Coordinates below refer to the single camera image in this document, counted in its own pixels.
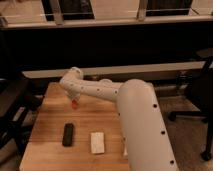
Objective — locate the clear plastic cup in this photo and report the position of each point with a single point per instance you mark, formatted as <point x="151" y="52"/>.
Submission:
<point x="105" y="81"/>

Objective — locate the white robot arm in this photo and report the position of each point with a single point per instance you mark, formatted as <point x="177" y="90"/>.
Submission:
<point x="144" y="131"/>

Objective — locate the black remote control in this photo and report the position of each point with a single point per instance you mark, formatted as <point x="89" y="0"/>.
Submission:
<point x="68" y="134"/>

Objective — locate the white rectangular box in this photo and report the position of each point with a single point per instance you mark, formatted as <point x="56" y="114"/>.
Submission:
<point x="97" y="143"/>

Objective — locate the dark chair at left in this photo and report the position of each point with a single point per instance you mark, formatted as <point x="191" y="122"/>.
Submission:
<point x="15" y="102"/>

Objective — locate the red pepper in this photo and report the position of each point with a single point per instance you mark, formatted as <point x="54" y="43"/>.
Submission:
<point x="74" y="105"/>

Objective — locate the white plastic bottle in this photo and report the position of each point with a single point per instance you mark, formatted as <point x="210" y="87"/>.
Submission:
<point x="125" y="154"/>

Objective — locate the black office chair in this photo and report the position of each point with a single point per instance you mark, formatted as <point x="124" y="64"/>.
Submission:
<point x="200" y="93"/>

